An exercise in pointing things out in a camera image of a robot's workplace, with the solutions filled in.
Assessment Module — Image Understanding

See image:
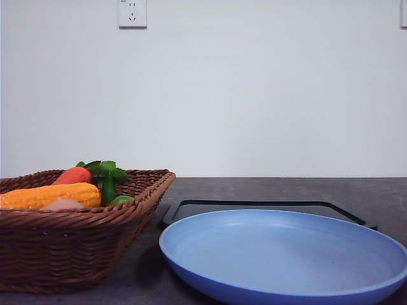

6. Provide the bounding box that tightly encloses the brown egg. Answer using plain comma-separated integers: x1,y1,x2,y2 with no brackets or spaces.
45,199,84,210

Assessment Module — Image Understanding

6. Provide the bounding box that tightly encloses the brown wicker basket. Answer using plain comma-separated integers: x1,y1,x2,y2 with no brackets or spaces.
0,168,176,294

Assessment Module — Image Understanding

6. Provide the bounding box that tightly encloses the black rectangular tray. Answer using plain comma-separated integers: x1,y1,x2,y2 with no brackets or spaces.
163,200,378,231

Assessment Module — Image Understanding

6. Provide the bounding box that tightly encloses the blue round plate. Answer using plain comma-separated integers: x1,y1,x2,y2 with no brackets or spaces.
159,209,407,305

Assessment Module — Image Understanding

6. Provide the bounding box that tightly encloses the green leafy toy vegetable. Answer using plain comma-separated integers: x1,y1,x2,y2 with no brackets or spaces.
77,160,133,205

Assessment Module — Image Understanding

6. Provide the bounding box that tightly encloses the white wall power socket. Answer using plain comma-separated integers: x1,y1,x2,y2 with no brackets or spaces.
117,0,148,31

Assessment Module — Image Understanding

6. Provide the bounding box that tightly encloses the white wall plate right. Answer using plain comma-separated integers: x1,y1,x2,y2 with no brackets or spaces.
401,0,407,30

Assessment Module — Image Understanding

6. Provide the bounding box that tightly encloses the orange toy carrot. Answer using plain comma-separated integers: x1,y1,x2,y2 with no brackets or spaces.
52,166,92,185

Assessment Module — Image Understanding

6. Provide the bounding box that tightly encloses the yellow toy corn cob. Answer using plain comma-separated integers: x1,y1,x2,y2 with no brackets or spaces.
0,182,101,210

